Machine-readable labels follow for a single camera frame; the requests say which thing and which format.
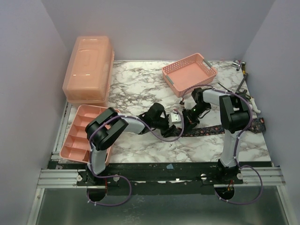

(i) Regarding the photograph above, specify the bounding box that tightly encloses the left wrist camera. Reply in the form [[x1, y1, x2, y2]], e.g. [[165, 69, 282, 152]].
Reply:
[[168, 112, 181, 127]]

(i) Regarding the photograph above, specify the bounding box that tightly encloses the grey metal clamp tool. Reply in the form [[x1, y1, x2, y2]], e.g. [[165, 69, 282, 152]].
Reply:
[[232, 60, 261, 114]]

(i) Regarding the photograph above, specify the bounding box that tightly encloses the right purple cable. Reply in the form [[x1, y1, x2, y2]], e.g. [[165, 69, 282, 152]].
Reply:
[[181, 84, 263, 205]]

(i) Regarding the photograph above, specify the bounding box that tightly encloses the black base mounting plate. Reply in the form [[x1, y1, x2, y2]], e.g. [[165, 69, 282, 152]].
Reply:
[[46, 159, 244, 196]]

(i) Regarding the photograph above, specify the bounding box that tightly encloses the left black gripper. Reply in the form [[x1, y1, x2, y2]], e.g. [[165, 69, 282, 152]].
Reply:
[[151, 116, 177, 137]]

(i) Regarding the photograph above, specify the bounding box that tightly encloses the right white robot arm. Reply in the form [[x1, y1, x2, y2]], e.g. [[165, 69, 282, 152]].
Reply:
[[182, 87, 252, 184]]

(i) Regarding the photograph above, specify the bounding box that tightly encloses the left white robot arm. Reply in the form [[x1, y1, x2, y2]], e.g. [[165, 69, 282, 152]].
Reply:
[[85, 103, 184, 185]]

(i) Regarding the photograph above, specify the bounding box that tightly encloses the pink perforated basket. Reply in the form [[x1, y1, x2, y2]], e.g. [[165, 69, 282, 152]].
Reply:
[[162, 53, 218, 98]]

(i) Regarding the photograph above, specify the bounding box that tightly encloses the pink divided organizer tray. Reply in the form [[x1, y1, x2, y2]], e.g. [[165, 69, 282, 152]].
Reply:
[[60, 105, 107, 164]]

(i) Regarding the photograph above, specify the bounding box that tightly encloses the purple cable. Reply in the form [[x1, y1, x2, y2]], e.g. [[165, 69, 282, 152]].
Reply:
[[181, 84, 263, 205], [86, 110, 184, 207]]

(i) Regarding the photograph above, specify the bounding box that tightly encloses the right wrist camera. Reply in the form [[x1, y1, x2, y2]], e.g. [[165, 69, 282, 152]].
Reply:
[[180, 99, 196, 110]]

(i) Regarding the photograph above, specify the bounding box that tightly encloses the dark floral necktie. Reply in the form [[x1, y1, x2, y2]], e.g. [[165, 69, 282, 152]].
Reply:
[[181, 118, 266, 137]]

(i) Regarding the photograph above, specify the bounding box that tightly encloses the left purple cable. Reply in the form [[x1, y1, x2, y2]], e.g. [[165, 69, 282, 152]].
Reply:
[[86, 110, 184, 207]]

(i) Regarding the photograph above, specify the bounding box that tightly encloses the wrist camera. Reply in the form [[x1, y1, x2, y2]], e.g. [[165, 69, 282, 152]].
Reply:
[[180, 99, 196, 110], [168, 112, 181, 127]]

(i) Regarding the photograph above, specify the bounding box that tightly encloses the aluminium rail frame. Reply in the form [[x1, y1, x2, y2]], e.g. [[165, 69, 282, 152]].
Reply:
[[27, 163, 297, 225]]

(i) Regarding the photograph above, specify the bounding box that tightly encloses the pink translucent storage box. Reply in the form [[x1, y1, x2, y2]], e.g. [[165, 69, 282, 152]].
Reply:
[[62, 36, 114, 107]]

